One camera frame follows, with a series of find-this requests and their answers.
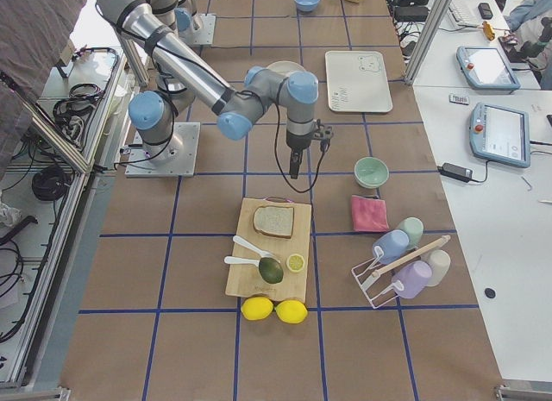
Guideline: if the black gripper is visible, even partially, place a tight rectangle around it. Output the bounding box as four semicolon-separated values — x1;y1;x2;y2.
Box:
286;119;333;179

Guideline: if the cream bear serving tray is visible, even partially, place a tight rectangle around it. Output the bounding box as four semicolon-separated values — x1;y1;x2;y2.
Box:
324;51;393;114

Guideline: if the left whole yellow lemon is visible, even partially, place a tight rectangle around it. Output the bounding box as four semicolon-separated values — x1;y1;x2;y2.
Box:
241;296;273;321

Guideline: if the purple plastic cup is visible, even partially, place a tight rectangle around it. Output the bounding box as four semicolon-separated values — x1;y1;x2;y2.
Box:
392;260;432;298

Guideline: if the blue teach pendant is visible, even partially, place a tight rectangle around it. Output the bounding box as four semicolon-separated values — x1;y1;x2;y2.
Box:
455;47;521;92
468;103;530;168

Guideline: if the bamboo cutting board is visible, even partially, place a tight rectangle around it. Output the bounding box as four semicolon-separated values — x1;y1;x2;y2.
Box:
225;198;311;302

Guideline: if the far blue teach pendant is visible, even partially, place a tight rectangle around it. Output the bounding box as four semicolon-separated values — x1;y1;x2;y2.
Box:
455;47;521;92

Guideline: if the black power adapter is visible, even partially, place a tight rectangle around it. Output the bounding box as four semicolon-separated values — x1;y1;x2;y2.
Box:
437;162;473;183

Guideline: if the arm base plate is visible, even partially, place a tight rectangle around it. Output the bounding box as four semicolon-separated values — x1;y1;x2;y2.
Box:
124;122;200;178
175;10;216;47

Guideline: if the blue plastic cup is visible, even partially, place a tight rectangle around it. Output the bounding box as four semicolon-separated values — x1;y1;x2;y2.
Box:
373;229;410;265

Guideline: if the white round plate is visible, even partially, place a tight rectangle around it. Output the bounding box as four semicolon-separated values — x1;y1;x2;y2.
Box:
267;60;305;77

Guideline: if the green plastic cup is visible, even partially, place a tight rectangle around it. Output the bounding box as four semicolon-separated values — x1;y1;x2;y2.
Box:
396;216;424;249

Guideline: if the yellow lemon half slice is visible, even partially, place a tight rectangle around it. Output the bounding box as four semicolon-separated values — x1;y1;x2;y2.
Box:
286;254;306;273

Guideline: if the green avocado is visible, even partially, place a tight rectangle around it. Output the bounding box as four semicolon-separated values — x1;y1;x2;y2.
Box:
258;257;284;285

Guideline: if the whole yellow lemon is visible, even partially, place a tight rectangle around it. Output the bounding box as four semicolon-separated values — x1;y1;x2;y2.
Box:
241;296;273;321
275;300;308;324

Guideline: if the brown crust bread slice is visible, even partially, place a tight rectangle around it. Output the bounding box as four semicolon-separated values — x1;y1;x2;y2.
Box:
253;206;294;239

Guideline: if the mint green bowl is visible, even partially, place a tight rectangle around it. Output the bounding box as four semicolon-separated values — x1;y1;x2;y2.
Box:
354;157;389;189

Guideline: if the pink folded cloth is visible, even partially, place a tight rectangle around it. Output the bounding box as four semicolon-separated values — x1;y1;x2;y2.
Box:
351;195;389;233

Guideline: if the white wire cup rack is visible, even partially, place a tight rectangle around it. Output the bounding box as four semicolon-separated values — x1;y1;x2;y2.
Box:
351;235;450;310

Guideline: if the white plastic spoon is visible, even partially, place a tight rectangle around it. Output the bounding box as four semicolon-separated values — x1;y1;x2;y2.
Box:
232;235;279;261

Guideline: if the near blue teach pendant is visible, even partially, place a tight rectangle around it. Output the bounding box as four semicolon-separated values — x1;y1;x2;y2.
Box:
468;103;530;168

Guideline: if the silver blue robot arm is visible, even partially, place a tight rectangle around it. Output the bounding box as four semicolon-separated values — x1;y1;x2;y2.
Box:
148;0;203;33
97;0;333;179

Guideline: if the right whole yellow lemon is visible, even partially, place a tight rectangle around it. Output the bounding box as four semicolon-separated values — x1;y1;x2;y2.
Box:
275;300;308;324

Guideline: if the beige plastic cup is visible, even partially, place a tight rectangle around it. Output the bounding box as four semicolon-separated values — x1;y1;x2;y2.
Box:
421;249;451;287

